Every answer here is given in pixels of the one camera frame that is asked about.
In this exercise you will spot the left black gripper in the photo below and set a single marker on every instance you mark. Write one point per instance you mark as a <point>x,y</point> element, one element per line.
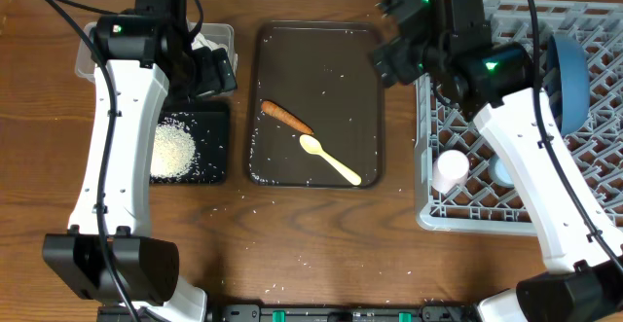
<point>214,74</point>

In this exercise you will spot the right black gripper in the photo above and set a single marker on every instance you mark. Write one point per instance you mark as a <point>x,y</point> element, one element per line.
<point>389,62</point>

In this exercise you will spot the white tissue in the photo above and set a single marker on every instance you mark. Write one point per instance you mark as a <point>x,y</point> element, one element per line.
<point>200,42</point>

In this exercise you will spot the orange carrot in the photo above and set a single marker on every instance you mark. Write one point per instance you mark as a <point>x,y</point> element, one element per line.
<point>277,112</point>

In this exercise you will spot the white rice pile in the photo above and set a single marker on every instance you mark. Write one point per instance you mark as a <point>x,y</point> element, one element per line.
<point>173,151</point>

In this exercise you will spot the pink cup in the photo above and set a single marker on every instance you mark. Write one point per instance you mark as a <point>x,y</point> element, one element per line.
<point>449,170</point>

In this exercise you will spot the yellow plastic spoon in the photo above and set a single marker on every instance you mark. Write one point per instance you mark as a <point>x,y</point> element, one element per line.
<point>313,147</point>

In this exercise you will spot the light blue cup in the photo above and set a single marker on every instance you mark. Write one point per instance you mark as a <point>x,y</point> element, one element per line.
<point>498,173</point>

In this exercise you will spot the dark blue plate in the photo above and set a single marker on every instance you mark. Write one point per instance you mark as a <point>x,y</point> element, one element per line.
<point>569,89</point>

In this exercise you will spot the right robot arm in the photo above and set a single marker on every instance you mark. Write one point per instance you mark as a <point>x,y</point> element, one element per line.
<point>499,89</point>

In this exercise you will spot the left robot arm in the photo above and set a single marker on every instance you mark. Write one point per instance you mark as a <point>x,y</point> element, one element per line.
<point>108,253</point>

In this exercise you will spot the black waste tray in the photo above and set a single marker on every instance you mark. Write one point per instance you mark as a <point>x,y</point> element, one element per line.
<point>209,124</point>

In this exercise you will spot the grey dishwasher rack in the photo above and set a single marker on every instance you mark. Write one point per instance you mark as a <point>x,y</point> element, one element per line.
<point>481,205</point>

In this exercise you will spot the clear plastic bin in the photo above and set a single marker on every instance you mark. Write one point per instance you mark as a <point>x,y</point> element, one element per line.
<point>219,32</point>

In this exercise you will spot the brown serving tray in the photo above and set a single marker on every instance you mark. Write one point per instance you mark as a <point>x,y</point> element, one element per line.
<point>321,73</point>

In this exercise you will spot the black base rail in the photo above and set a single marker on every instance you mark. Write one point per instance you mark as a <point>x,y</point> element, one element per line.
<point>425,313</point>

